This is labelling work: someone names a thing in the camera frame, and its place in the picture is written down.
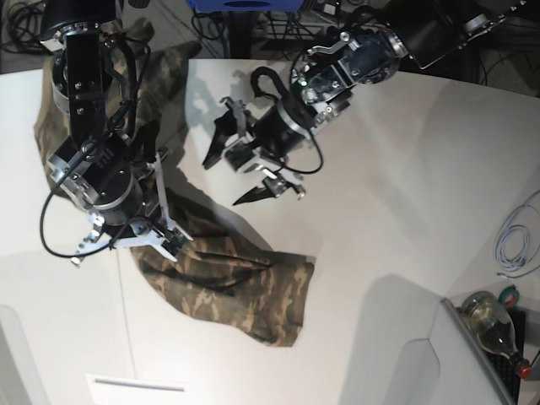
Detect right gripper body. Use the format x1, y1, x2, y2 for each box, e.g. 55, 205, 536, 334
71, 148, 193, 266

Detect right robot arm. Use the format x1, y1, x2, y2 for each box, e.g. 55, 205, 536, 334
38, 1, 190, 264

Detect camouflage t-shirt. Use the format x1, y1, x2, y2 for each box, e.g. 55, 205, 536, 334
34, 41, 315, 348

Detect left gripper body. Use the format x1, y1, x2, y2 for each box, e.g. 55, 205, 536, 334
221, 97, 312, 199

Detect white coiled cable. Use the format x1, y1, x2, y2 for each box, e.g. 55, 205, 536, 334
494, 194, 540, 278

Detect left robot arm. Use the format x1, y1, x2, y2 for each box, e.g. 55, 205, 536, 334
202, 1, 518, 204

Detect white label plate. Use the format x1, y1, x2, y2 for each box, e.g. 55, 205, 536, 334
87, 375, 197, 405

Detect green tape roll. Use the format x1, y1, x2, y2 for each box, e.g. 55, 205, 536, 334
498, 284, 521, 309

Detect blue box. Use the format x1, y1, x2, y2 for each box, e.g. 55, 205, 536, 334
188, 0, 304, 13

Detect black coiled cable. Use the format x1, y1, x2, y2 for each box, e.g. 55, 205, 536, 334
0, 0, 47, 54

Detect clear plastic bottle red cap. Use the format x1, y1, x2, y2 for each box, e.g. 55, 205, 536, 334
461, 291, 532, 379

